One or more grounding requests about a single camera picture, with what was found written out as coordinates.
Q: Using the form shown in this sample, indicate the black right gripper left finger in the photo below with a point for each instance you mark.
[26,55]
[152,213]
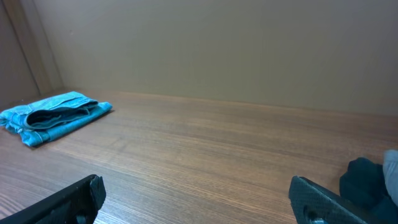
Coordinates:
[77,203]

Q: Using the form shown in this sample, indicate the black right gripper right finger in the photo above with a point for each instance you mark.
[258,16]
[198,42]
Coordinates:
[312,203]

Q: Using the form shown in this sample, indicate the grey shorts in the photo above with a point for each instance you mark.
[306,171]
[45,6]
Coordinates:
[390,171]

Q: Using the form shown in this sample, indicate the dark navy blue garment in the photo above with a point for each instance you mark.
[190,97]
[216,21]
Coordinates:
[363,184]

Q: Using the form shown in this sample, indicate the folded blue denim jeans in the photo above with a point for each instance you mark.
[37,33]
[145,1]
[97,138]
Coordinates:
[51,118]

